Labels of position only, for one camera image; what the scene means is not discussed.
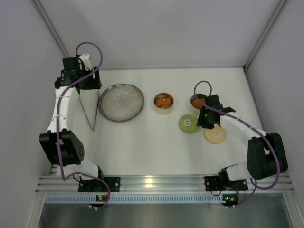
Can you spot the beige round lid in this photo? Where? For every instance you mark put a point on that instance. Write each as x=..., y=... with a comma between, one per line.
x=216, y=135

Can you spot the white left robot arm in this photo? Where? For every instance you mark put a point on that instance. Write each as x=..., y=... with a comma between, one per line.
x=60, y=144

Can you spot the grey slotted cable duct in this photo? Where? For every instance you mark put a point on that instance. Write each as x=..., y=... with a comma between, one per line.
x=135, y=199

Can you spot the orange food piece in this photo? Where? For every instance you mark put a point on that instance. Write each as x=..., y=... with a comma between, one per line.
x=159, y=103
x=167, y=103
x=198, y=103

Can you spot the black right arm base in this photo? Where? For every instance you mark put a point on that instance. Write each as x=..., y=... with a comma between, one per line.
x=221, y=182

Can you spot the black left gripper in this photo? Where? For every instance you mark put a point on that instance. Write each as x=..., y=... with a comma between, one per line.
x=89, y=83

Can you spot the steel tongs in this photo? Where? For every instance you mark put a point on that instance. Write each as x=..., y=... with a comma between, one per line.
x=89, y=102

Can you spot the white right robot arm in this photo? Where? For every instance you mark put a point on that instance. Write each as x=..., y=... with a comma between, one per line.
x=266, y=158

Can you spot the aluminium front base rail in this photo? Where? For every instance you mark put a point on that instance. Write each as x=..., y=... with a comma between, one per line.
x=160, y=184

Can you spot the aluminium frame rail left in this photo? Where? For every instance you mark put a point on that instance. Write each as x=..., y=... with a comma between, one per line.
x=50, y=27

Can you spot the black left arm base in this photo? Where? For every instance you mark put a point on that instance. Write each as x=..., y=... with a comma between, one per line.
x=94, y=185

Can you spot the aluminium frame post right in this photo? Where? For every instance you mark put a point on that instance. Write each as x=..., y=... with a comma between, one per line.
x=265, y=32

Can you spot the speckled ceramic plate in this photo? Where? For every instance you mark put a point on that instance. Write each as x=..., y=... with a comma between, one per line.
x=121, y=102

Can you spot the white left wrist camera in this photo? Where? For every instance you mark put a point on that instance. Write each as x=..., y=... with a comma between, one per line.
x=85, y=59

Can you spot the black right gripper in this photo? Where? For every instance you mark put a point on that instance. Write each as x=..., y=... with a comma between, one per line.
x=214, y=101

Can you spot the steel lunch container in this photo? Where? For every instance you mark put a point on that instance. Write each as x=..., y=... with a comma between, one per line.
x=194, y=110
x=162, y=110

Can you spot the green round lid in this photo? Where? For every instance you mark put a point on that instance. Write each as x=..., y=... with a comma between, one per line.
x=188, y=124

